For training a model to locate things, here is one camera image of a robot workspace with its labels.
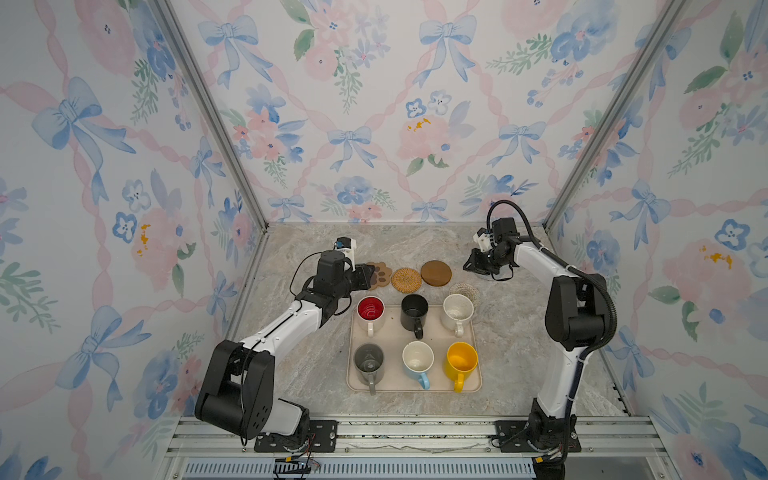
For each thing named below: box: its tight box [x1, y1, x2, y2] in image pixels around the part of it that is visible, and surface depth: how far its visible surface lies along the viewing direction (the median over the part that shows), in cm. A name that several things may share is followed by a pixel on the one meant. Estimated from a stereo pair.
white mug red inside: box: [356, 295, 385, 337], surface depth 91 cm
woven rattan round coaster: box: [391, 268, 423, 294], surface depth 106 cm
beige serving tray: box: [346, 305, 481, 393], surface depth 90 cm
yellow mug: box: [445, 341, 479, 393], surface depth 81 cm
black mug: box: [400, 294, 429, 339], surface depth 90 cm
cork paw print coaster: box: [366, 261, 392, 291], surface depth 108 cm
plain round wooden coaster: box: [420, 260, 452, 287], surface depth 109 cm
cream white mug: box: [442, 293, 474, 338], surface depth 91 cm
